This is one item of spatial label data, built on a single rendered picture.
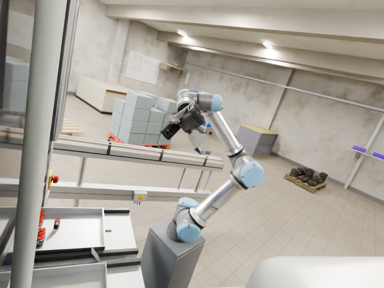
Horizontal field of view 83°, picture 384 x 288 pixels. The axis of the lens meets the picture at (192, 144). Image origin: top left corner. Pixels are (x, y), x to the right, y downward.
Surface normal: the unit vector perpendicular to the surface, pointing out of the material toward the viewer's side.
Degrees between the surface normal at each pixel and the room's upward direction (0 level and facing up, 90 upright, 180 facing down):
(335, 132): 90
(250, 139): 90
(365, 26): 90
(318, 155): 90
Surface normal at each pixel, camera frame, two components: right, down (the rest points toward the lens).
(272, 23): -0.64, 0.02
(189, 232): 0.00, 0.39
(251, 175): 0.19, 0.21
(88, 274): 0.29, -0.92
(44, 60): 0.49, 0.38
